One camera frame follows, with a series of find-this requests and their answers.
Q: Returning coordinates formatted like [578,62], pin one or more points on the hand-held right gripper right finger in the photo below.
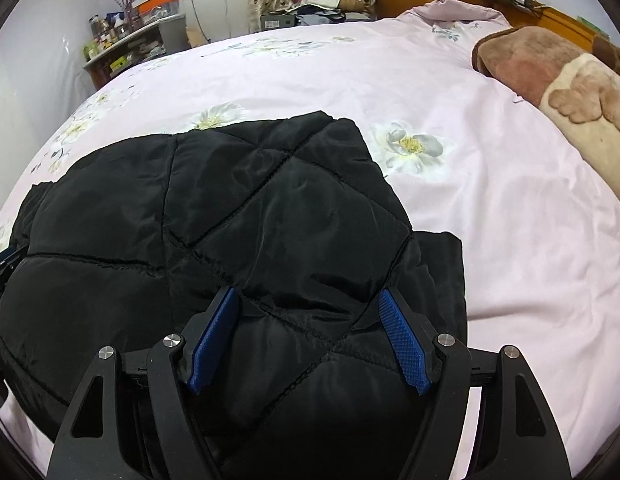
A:
[404,345]

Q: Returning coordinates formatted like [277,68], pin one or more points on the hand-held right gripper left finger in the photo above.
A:
[210,345]

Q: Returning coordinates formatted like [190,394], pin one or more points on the black quilted jacket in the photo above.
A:
[240,210]

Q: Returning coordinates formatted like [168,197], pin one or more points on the pile of clothes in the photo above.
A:
[330,2]

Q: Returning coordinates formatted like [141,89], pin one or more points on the pink floral bed quilt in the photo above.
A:
[489,185]

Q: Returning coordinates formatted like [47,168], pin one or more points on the cluttered storage shelf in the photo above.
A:
[125,60]

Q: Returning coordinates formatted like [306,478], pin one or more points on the group of bottles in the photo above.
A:
[107,32]

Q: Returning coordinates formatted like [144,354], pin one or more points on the orange lid storage box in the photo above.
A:
[157,5]

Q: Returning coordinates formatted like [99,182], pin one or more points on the pink beige plush blanket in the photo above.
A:
[529,65]

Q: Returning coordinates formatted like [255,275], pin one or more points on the black box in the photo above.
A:
[277,21]

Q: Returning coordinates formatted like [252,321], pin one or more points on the orange wooden headboard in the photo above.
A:
[559,25]

